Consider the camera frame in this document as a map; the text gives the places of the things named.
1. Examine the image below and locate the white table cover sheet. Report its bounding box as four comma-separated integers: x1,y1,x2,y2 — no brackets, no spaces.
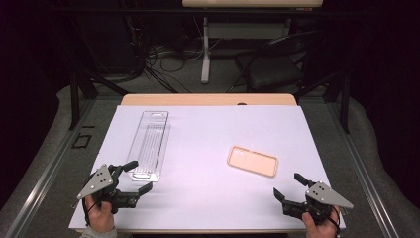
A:
68,104,347,231

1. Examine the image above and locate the white desk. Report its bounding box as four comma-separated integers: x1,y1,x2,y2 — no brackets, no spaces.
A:
181,0,324,84

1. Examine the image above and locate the peach phone case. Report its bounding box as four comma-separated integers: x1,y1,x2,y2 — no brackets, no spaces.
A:
226,145,279,179

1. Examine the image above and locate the person's left hand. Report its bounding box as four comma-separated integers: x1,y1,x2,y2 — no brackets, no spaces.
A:
84,193,116,233

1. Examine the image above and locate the aluminium floor rail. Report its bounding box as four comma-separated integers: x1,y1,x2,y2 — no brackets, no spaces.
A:
325,102,400,238
4,98,97,238

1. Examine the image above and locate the clear plastic packaging tray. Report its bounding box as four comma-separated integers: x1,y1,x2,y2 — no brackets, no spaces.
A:
126,110,171,182

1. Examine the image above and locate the hand-held gripper black cable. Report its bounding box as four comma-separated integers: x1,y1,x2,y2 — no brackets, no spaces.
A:
325,204,342,238
83,197,101,228

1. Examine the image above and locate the right hand-held gripper black cable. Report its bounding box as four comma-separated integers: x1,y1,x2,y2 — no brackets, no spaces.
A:
325,204,342,238

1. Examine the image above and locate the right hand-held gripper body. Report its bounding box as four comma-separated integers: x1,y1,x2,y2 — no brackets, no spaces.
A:
281,180,355,226

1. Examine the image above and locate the person's right hand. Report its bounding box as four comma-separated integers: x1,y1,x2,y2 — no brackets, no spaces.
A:
301,206,341,238

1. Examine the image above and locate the black chair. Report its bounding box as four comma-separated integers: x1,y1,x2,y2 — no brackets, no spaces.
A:
227,30,326,93

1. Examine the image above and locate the tangle of floor cables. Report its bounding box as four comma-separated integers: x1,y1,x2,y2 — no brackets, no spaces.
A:
132,16,226,93

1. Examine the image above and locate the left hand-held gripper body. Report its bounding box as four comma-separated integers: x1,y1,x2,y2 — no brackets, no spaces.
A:
76,164,140,215

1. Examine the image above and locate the black metal stand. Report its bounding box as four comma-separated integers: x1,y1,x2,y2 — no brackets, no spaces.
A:
67,65,130,131
293,70,351,135

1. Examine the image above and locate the left hand-held gripper black cable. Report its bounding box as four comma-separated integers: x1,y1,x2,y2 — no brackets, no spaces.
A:
83,197,101,228

